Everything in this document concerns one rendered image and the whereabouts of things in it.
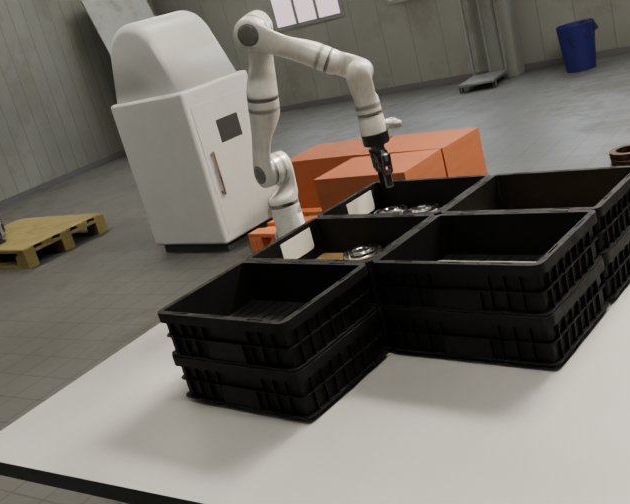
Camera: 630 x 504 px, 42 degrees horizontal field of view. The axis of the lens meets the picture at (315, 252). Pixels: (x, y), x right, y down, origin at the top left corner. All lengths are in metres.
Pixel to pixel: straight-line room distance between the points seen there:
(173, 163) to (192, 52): 0.75
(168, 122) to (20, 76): 5.78
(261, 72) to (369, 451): 1.20
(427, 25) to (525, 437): 9.13
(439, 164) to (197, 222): 1.81
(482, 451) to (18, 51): 10.11
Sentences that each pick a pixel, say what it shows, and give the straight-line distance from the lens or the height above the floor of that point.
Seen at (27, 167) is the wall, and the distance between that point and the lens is 10.96.
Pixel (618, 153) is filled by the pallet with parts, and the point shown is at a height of 0.35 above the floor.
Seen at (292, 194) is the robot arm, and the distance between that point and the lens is 2.45.
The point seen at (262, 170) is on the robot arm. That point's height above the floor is 1.06.
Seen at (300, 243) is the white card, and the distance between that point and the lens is 2.19.
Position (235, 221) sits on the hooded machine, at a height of 0.18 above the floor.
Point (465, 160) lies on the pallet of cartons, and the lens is 4.92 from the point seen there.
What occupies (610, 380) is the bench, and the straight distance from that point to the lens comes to 1.63.
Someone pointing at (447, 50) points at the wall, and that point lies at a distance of 10.36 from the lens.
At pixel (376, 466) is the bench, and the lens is 1.51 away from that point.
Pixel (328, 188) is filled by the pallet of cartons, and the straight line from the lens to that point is 4.69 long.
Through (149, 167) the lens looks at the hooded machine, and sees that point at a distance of 5.79.
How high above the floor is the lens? 1.51
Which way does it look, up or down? 17 degrees down
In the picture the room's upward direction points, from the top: 15 degrees counter-clockwise
